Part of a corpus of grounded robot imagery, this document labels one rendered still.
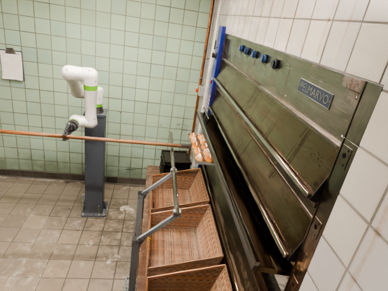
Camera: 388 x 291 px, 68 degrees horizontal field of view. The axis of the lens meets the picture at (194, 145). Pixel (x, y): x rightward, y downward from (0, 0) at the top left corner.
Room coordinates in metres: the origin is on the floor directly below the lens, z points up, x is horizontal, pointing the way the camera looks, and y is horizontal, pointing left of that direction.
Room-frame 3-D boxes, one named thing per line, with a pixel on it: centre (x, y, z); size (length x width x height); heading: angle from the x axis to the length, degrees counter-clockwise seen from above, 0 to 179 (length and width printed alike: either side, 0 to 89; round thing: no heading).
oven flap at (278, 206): (1.70, -0.28, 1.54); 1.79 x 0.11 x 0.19; 10
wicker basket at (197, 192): (2.22, 0.08, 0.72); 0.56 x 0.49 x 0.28; 11
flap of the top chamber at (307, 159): (1.70, -0.28, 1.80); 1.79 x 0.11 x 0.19; 10
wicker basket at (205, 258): (1.63, -0.02, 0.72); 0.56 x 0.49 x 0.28; 10
